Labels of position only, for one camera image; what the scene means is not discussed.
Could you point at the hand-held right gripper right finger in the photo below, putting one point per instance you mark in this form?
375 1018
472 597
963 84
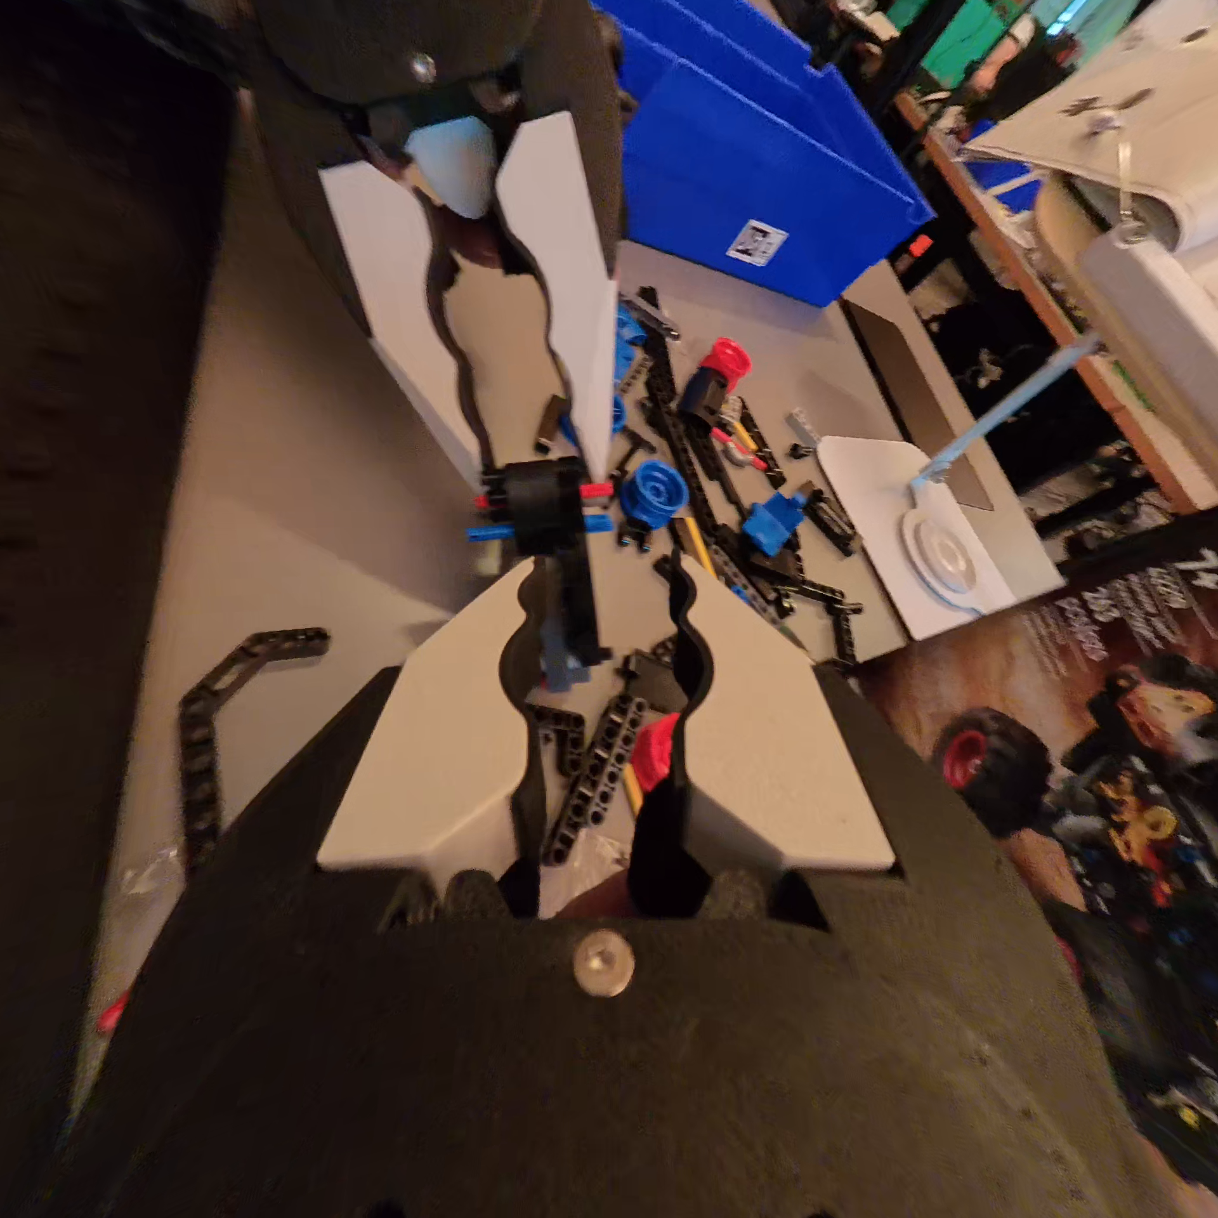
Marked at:
781 761

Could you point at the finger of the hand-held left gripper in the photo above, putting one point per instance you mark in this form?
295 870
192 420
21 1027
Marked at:
390 275
572 246

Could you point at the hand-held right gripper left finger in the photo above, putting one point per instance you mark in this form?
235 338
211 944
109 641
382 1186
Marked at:
438 761

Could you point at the black bent long beam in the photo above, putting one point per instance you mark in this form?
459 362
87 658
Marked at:
201 742

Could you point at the black grey motor assembly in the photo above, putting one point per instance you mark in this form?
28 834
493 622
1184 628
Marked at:
543 513

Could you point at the grey desk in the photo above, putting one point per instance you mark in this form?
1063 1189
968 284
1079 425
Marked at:
332 523

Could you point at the dark desk pad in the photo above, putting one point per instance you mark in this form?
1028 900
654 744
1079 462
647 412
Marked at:
914 399

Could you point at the person's left hand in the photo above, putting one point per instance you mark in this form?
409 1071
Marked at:
480 239

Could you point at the blue curved panel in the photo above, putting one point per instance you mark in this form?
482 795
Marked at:
628 323

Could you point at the grey long beam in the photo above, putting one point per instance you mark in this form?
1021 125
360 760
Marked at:
657 319

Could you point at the red wheel rim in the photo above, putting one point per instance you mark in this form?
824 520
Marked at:
657 751
728 357

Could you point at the blue flat holed panel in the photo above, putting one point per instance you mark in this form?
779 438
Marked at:
624 360

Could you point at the black straight beam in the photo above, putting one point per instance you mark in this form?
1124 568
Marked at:
576 813
621 737

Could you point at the yellow long axle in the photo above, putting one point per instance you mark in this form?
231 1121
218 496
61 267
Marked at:
633 792

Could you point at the black sloped panel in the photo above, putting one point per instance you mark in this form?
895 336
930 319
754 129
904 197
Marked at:
651 677

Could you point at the black flat tile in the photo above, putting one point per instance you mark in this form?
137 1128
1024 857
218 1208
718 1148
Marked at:
550 423

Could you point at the heap of black beams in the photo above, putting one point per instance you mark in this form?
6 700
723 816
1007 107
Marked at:
799 581

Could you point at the black curved panel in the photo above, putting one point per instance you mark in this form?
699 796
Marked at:
704 390

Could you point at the blue storage bin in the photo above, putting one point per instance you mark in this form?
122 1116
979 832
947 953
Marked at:
762 171

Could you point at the long black holed beam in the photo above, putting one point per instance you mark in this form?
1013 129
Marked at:
685 428

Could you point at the blue hinged fender panel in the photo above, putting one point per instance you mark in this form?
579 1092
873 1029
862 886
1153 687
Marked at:
770 523

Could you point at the white rounded board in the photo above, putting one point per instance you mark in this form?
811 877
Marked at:
866 532

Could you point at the red axle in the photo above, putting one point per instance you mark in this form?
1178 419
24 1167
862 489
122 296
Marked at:
743 452

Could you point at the toy truck box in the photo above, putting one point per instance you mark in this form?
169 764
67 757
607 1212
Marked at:
1047 855

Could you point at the light grey short beam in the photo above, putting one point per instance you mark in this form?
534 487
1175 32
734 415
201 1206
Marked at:
804 425

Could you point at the clear plastic scrap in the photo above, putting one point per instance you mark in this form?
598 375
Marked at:
148 876

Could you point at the red small pin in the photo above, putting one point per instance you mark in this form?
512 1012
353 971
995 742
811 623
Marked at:
112 1013

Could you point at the black rectangular frame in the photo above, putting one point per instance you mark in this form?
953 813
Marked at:
833 523

